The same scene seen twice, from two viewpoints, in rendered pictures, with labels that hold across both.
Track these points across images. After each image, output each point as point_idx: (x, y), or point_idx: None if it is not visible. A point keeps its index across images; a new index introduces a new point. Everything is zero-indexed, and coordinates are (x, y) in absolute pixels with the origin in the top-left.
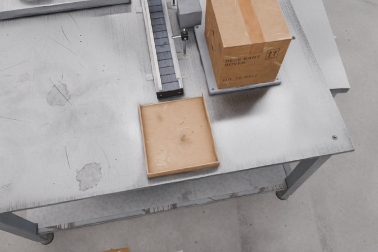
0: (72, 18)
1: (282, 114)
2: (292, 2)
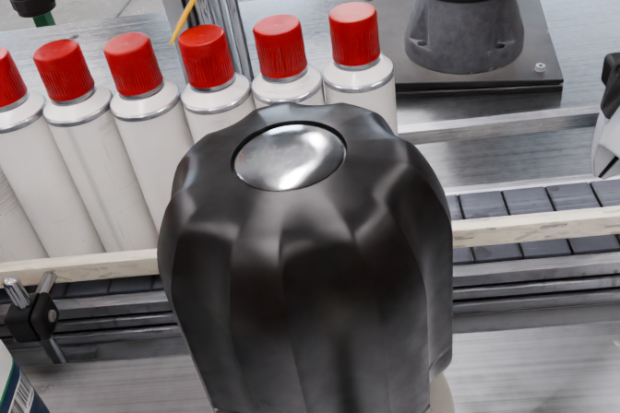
0: None
1: None
2: None
